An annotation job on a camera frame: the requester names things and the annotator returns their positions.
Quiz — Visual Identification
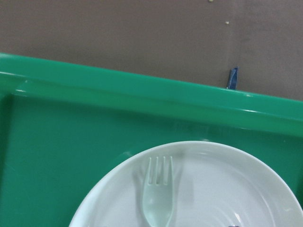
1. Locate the pale green plastic fork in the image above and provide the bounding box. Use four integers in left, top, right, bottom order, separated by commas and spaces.
142, 156, 174, 227

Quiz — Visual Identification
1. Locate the green plastic tray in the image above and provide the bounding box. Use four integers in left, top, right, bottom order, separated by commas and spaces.
0, 53, 303, 227

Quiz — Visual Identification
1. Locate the white round plate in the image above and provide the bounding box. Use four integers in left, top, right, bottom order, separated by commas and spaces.
70, 141, 303, 227

